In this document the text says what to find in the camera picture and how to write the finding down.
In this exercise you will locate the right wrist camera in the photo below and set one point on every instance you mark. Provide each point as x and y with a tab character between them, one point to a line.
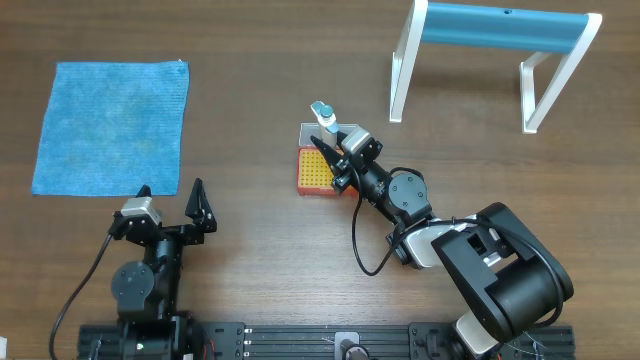
356	140

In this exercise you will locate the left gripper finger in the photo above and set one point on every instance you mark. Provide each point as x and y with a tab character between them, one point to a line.
200	207
144	191

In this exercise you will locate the white pipette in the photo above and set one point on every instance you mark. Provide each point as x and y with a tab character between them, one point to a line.
325	117

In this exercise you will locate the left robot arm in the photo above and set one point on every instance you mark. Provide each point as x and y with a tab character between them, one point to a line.
150	295

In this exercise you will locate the mounting rail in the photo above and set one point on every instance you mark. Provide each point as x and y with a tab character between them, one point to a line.
300	342

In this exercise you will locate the white and blue stand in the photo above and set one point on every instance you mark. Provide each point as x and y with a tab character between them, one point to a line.
500	30

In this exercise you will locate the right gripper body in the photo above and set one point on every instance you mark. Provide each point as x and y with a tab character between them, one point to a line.
361	159

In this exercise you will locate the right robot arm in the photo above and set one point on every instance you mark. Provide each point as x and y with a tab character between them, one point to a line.
500	280

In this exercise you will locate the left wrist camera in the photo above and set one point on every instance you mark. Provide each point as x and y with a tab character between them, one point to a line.
141	210

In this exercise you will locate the red and yellow tip box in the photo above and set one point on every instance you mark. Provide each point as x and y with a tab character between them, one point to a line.
312	170

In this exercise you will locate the blue cloth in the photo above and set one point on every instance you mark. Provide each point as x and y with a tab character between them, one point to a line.
110	127

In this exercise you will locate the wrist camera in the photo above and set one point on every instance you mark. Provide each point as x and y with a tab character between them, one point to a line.
356	140
141	210

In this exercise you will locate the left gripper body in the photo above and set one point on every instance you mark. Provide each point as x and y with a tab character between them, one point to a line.
177	233

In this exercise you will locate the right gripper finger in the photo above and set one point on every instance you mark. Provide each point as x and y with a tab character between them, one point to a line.
327	152

